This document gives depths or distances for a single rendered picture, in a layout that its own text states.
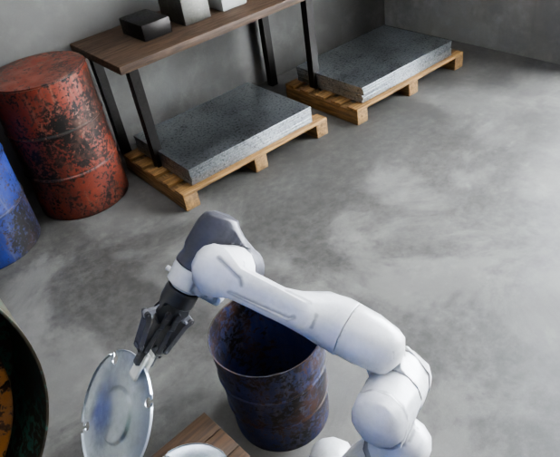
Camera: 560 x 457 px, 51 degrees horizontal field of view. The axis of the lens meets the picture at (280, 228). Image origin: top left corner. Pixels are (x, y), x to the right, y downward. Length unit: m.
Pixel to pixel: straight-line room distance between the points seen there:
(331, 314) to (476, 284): 1.91
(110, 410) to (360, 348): 0.63
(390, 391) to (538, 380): 1.56
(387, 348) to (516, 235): 2.23
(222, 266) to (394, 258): 2.04
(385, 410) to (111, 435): 0.65
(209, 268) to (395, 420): 0.42
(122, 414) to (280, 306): 0.50
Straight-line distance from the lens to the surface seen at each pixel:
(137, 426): 1.35
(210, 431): 2.06
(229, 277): 1.08
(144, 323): 1.27
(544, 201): 3.51
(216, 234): 1.19
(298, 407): 2.17
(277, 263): 3.10
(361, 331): 1.08
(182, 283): 1.22
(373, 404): 1.07
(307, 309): 1.06
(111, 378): 1.47
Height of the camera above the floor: 2.02
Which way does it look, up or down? 37 degrees down
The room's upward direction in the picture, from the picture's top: 10 degrees counter-clockwise
